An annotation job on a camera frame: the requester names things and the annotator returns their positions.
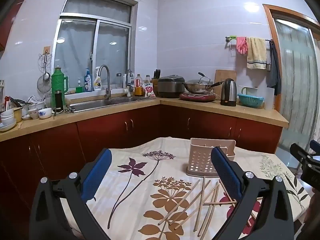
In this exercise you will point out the hanging steel ladle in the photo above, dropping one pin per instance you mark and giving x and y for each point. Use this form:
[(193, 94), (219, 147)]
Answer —
[(46, 72)]

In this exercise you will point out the steel wok with lid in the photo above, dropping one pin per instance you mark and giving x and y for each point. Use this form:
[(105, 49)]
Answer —
[(203, 85)]

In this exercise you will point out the white green mug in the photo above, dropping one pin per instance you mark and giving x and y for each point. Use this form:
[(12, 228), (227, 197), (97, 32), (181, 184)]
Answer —
[(249, 91)]

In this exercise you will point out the red induction cooker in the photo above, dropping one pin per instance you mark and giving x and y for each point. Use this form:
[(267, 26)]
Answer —
[(197, 97)]

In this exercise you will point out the wooden chopstick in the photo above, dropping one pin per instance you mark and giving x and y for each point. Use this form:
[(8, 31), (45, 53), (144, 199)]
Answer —
[(208, 211), (210, 214), (200, 205), (191, 203), (220, 203), (195, 211), (232, 200), (179, 203)]

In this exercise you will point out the white spray cleaner bottle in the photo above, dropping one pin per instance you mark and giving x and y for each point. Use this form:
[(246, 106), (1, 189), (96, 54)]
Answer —
[(97, 84)]

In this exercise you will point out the floral tablecloth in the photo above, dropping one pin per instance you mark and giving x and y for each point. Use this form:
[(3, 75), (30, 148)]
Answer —
[(143, 184)]

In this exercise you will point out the cooking oil bottle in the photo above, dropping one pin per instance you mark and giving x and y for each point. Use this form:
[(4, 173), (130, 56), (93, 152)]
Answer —
[(139, 86)]

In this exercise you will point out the white blue bowl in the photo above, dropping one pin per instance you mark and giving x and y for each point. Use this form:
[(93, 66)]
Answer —
[(45, 113)]

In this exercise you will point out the pink white snack bag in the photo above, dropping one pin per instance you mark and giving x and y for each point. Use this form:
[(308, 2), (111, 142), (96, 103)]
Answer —
[(148, 90)]

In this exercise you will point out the red kitchen cabinets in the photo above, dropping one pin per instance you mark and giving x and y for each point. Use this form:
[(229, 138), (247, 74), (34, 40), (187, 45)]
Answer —
[(56, 146)]

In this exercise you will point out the black thermos bottle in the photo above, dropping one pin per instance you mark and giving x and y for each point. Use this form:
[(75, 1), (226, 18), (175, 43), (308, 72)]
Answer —
[(58, 101)]

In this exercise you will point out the steel electric kettle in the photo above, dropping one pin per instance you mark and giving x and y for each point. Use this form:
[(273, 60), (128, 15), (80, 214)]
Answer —
[(228, 93)]

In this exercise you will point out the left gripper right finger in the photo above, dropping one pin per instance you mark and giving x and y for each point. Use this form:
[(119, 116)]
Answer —
[(274, 219)]

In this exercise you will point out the stainless steel sink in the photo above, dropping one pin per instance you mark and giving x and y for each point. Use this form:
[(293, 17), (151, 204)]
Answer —
[(102, 103)]

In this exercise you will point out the pink perforated utensil holder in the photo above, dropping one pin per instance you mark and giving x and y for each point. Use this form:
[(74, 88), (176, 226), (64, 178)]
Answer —
[(199, 156)]

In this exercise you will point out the teal plastic colander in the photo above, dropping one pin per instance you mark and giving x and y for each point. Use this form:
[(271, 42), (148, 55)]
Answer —
[(251, 101)]

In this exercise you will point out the white plastic container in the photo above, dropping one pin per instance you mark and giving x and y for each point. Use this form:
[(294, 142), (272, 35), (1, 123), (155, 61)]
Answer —
[(269, 99)]

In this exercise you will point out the dark grey hanging cloth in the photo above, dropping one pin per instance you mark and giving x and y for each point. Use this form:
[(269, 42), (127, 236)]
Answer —
[(273, 79)]

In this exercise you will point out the glass sliding door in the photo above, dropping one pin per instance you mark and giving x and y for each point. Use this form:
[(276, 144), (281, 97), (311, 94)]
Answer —
[(295, 36)]

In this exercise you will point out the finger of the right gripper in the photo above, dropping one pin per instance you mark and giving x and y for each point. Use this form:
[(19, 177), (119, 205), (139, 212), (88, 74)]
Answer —
[(315, 146)]

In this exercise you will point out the hanging mesh strainer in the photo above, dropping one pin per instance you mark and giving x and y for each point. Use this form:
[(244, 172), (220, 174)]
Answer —
[(44, 84)]

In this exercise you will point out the stacked white bowls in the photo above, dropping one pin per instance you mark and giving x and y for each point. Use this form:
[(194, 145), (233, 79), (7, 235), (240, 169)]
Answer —
[(8, 120)]

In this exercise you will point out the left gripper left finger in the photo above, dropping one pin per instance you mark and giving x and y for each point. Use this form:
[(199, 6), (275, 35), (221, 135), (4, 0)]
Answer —
[(48, 219)]

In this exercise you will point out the green soap dispenser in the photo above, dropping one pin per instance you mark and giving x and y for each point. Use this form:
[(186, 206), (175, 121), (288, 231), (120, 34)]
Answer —
[(79, 88)]

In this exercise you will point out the yellow hanging towel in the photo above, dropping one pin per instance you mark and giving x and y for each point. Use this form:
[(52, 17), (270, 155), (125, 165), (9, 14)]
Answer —
[(256, 54)]

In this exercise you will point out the blue detergent bottle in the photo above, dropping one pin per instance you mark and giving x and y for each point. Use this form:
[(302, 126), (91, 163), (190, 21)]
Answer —
[(88, 81)]

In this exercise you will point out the wooden cutting board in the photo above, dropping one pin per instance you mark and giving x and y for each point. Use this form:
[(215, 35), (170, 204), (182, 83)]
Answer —
[(221, 75)]

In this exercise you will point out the green thermos jug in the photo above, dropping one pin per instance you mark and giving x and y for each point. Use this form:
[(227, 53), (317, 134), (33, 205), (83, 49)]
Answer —
[(59, 82)]

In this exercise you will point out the pink rubber glove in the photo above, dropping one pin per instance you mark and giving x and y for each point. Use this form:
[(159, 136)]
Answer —
[(241, 45)]

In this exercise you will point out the small white cup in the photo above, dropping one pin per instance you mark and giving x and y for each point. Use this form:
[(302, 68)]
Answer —
[(33, 113)]

